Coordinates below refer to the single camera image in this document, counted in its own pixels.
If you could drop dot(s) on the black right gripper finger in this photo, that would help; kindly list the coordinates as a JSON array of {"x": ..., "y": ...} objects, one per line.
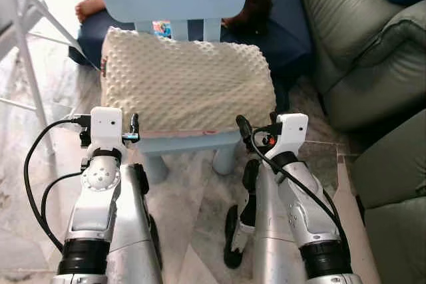
[{"x": 243, "y": 128}]

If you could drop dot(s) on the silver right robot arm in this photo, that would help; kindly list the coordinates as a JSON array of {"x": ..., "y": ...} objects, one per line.
[{"x": 303, "y": 197}]

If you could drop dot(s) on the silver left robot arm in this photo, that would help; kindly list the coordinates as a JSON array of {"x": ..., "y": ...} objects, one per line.
[{"x": 100, "y": 181}]

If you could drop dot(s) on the cream bumpy foam pillow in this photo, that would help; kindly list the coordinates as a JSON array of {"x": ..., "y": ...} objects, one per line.
[{"x": 183, "y": 78}]

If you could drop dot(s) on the green leather sofa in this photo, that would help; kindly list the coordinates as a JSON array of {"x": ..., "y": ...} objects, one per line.
[{"x": 353, "y": 31}]

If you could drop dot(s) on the small colourful toy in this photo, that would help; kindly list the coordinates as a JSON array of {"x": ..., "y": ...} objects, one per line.
[{"x": 162, "y": 29}]

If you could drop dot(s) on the silver left robot leg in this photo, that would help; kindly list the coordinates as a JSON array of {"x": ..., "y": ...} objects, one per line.
[{"x": 130, "y": 231}]

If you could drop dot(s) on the silver robot leg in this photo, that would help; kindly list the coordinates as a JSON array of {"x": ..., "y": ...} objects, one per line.
[
  {"x": 273, "y": 251},
  {"x": 130, "y": 231}
]

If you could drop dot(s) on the white metal folding rack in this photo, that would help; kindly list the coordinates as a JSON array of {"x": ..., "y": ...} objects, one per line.
[{"x": 25, "y": 51}]

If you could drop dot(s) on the silver right robot leg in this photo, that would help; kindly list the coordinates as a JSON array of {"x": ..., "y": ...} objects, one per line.
[{"x": 273, "y": 251}]

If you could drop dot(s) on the green leather armchair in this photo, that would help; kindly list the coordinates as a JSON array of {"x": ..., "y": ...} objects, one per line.
[{"x": 396, "y": 224}]

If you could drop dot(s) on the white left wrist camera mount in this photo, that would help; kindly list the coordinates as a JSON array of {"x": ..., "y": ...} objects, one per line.
[{"x": 106, "y": 128}]

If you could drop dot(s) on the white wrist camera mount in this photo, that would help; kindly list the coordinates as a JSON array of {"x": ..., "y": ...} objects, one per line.
[
  {"x": 106, "y": 128},
  {"x": 293, "y": 131}
]

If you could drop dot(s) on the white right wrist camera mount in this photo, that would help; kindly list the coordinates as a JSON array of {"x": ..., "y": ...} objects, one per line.
[{"x": 293, "y": 131}]

